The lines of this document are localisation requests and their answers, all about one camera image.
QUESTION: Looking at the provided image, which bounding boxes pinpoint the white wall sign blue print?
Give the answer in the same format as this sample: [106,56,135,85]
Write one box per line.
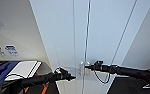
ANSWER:
[4,44,19,57]

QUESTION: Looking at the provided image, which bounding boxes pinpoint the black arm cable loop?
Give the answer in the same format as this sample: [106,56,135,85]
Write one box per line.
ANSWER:
[93,69,111,85]

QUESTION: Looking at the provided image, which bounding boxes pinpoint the white door handle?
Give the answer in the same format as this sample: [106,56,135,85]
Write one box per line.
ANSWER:
[85,61,91,76]
[79,61,86,77]

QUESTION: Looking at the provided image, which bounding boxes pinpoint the blue plastic tray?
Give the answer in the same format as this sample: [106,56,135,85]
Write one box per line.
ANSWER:
[0,60,21,85]

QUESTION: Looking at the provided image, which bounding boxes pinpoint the white wardrobe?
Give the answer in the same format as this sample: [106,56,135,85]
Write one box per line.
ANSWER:
[28,0,150,94]

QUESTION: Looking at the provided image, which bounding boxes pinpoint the white flat board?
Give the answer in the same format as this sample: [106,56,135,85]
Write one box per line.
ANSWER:
[4,60,42,81]

